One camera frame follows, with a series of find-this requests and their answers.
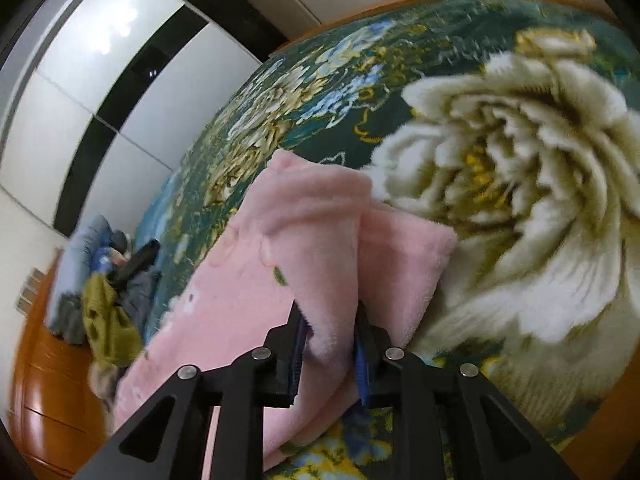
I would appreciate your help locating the green floral bed blanket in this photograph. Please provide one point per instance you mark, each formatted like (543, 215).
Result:
(513, 122)

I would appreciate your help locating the white black sliding wardrobe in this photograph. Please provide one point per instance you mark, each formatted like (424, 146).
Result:
(101, 98)

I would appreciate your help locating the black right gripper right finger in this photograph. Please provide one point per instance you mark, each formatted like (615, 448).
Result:
(376, 379)

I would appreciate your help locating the olive green knitted sweater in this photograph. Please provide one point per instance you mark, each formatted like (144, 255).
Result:
(112, 336)

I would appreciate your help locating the orange wooden bed frame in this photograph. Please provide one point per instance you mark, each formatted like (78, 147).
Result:
(55, 421)

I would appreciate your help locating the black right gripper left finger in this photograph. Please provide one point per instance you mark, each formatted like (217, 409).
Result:
(287, 345)

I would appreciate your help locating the pink fleece garment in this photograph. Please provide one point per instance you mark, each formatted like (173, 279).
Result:
(308, 236)

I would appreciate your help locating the dark grey garment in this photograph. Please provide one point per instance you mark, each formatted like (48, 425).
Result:
(135, 283)

